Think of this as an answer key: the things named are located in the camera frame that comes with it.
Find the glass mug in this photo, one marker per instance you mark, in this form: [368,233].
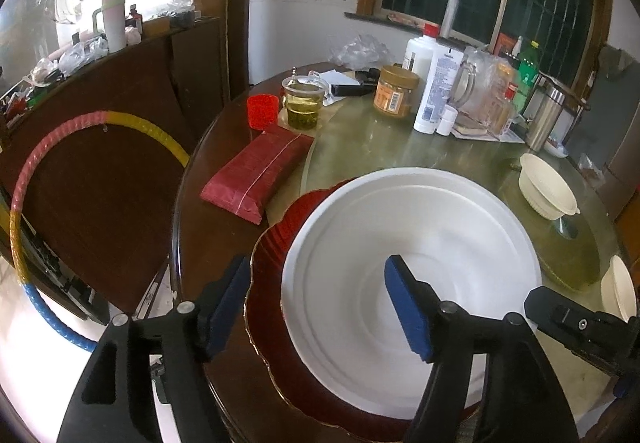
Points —
[472,88]

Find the black remote control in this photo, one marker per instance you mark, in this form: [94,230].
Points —
[350,89]

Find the wooden chair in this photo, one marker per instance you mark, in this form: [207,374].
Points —
[562,85]

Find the white paper sheet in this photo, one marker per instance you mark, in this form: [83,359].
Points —
[507,136]

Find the orange lidded jar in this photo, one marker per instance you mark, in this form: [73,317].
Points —
[395,93]

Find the green plastic bottle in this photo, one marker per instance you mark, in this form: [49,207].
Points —
[527,73]

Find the crumpled clear plastic bag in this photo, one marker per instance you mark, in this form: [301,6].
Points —
[360,52]

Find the white spray bottle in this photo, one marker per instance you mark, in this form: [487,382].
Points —
[517,48]

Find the red box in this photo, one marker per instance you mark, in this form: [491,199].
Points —
[502,45]

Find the dark wooden sideboard cabinet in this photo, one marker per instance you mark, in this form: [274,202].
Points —
[125,88]

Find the large white bowl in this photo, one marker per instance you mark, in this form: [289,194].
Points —
[350,233]

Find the brown book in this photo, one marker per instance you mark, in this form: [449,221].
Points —
[470,128]

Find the cream ribbed bowl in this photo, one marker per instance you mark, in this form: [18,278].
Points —
[545,183]
[617,288]

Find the small white jar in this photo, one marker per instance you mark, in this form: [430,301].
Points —
[446,122]

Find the small red cup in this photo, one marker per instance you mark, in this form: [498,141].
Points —
[262,113]

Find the white lotion tube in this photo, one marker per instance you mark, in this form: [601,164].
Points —
[435,93]

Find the red tissue packet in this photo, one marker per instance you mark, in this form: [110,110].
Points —
[250,173]

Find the grey refrigerator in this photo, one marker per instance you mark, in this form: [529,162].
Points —
[595,133]

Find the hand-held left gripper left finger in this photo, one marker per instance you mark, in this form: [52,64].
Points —
[230,308]

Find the white bottle with red cap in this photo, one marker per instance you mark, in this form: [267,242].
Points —
[417,58]

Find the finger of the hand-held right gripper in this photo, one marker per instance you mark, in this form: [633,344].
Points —
[575,323]

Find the red scalloped plate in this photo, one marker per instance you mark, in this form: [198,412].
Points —
[270,273]

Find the multicoloured hula hoop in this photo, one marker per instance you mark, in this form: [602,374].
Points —
[16,243]

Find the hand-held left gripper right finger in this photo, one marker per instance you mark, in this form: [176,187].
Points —
[407,308]

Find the glass cup of tea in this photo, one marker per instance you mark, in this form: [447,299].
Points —
[302,113]

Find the blue and white plate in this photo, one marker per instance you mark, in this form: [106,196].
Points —
[557,149]

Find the steel thermos flask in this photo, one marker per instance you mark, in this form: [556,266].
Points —
[544,120]

